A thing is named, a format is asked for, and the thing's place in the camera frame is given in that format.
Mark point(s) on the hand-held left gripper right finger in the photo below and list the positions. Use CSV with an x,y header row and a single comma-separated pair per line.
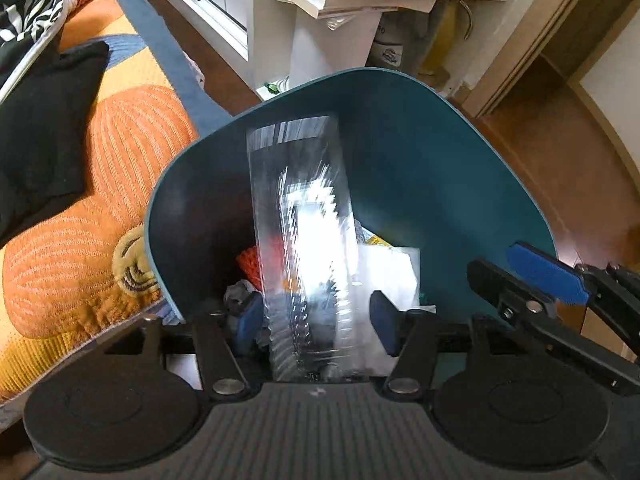
x,y
384,322

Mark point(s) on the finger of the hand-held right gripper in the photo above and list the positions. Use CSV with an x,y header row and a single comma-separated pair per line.
x,y
545,272
500,285

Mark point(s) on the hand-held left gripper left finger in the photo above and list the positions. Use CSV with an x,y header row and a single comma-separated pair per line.
x,y
250,322

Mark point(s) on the clear plastic bottle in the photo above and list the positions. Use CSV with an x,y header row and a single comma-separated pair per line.
x,y
310,240

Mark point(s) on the teal bin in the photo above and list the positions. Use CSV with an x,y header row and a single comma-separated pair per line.
x,y
425,160

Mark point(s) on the blue white crumpled paper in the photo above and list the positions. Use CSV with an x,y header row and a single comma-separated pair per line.
x,y
237,294

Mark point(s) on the white plastic sheet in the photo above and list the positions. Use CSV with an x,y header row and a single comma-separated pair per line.
x,y
390,275

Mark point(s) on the yellow snack wrapper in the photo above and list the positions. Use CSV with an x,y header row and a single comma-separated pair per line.
x,y
374,238

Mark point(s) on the orange floral bedspread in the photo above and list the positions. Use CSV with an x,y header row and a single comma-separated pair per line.
x,y
125,160

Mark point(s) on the yellow bag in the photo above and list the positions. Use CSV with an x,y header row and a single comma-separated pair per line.
x,y
445,45

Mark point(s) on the white plastic bag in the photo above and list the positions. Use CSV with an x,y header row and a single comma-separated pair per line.
x,y
387,45

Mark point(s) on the black cloth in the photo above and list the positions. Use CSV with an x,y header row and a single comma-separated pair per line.
x,y
45,125

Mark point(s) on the white bookshelf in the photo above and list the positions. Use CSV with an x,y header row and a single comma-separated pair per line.
x,y
320,45

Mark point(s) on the black leaf print quilt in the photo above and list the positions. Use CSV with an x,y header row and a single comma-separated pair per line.
x,y
25,10

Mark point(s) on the wooden door frame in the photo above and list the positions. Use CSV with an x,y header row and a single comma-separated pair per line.
x,y
525,50

